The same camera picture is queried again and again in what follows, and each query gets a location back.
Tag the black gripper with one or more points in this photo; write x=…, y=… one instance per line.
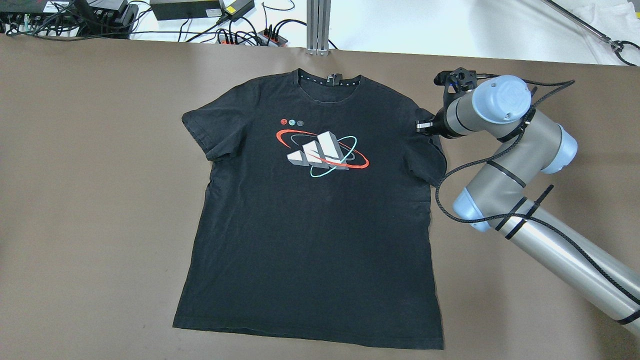
x=438, y=125

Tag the black graphic t-shirt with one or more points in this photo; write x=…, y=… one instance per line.
x=316, y=216

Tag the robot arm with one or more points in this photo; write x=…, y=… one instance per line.
x=489, y=193

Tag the grey power strip red switches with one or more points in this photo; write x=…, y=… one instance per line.
x=263, y=38

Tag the metal reacher rod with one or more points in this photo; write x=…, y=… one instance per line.
x=616, y=44

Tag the black laptop charger brick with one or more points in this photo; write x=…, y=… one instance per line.
x=232, y=10

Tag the black power supply box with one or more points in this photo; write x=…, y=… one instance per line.
x=165, y=10

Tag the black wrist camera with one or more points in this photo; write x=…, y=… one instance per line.
x=456, y=81

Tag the aluminium frame post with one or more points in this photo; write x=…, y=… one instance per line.
x=317, y=27

